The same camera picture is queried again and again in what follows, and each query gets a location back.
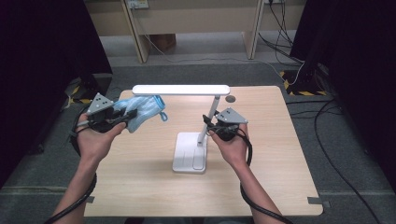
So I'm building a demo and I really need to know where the right hand-held gripper cable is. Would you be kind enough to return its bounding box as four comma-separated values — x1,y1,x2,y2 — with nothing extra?
236,128,294,224

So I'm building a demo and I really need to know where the beige wooden desk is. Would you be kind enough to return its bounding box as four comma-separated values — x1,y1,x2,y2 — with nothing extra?
83,0,307,64

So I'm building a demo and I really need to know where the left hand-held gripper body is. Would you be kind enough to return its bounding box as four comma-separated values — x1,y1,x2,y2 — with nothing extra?
86,92,127,133

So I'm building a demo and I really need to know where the bundle of black cables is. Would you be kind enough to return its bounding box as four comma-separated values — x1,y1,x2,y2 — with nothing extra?
257,0,305,65

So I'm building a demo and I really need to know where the white power strip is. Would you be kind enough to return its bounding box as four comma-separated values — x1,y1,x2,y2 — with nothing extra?
126,0,149,9

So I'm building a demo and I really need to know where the person's left hand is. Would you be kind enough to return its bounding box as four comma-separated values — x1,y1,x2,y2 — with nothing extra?
76,113,127,161

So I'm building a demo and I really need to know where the brown cardboard box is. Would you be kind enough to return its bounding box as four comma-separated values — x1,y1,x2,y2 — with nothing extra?
148,33,177,52

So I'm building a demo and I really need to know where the white desk lamp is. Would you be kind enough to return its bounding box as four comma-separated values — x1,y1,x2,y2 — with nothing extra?
132,83,232,175

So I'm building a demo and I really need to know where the long black floor cable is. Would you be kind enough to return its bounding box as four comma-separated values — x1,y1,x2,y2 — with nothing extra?
313,99,382,224

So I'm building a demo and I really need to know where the person's right hand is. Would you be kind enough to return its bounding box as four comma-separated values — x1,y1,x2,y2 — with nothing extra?
208,123,250,169

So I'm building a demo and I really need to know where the left hand-held gripper cable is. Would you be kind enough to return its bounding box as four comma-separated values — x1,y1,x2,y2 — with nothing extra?
43,105,98,224

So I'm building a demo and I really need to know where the hand-held gripper cable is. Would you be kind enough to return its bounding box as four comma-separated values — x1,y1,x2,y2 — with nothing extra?
236,128,294,224
43,105,98,224

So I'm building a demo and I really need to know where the black curtain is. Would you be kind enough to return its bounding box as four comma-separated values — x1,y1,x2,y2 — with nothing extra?
289,0,396,191
0,0,114,189

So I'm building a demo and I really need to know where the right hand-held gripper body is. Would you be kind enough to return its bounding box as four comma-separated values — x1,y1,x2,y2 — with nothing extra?
211,107,249,143

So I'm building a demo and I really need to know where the black stand base striped tape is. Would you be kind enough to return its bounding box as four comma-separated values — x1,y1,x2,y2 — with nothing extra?
64,73,114,105
278,68,329,97

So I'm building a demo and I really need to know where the white floor cable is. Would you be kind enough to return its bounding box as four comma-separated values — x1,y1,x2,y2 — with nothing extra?
132,7,306,87

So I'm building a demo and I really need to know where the blue striped cloth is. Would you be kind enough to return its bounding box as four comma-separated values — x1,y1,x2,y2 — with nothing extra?
112,94,169,134

